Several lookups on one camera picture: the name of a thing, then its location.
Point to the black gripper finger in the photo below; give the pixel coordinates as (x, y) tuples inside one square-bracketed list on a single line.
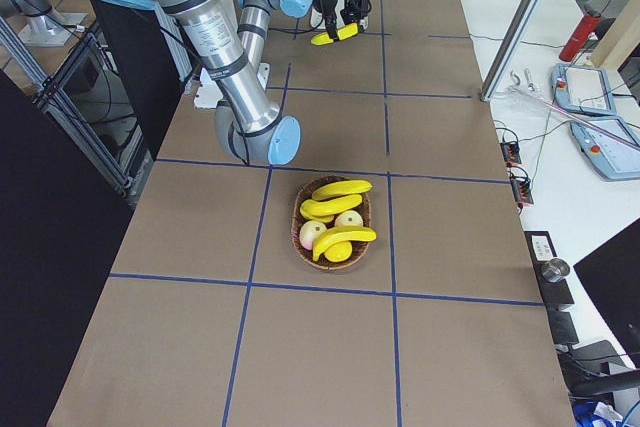
[(330, 20), (362, 22)]

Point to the yellow banana carried to tray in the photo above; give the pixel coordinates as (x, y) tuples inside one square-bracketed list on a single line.
[(344, 33)]

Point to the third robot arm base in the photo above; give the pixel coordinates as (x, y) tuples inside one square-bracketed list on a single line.
[(45, 25)]

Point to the yellow banana basket left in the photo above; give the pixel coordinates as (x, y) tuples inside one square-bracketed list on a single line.
[(341, 188)]

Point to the yellow banana basket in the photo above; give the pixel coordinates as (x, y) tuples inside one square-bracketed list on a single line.
[(341, 188), (332, 206)]

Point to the yellow banana basket middle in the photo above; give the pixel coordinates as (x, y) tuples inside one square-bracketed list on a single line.
[(332, 206)]

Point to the yellow banana basket outer edge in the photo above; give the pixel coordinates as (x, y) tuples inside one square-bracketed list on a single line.
[(339, 234)]

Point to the white pink long stick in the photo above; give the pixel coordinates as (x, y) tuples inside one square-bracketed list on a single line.
[(579, 117)]

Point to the pink white peach front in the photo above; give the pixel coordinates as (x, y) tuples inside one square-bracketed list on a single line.
[(349, 218)]

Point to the pink white peach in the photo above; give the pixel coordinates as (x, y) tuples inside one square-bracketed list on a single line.
[(349, 218), (309, 232)]

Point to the small yellow banana underneath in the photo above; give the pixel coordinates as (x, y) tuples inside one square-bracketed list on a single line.
[(324, 219)]

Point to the pink white peach back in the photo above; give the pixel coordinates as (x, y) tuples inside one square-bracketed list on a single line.
[(309, 232)]

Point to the red bottle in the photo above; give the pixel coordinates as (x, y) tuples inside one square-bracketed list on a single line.
[(579, 36)]

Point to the blue teach pendant far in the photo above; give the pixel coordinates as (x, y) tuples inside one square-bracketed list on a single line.
[(580, 88)]

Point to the blue teach pendant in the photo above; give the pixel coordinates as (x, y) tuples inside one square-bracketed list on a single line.
[(580, 88), (610, 146)]

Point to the blue teach pendant near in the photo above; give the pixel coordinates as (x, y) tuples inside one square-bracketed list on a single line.
[(610, 146)]

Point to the black box with label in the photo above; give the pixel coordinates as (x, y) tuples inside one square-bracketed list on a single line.
[(555, 296)]

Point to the metal cylinder weight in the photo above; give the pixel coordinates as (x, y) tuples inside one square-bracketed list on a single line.
[(554, 270)]

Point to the black monitor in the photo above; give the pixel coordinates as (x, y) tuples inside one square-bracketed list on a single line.
[(610, 277)]

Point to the aluminium frame post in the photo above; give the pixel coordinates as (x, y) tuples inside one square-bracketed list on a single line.
[(508, 46)]

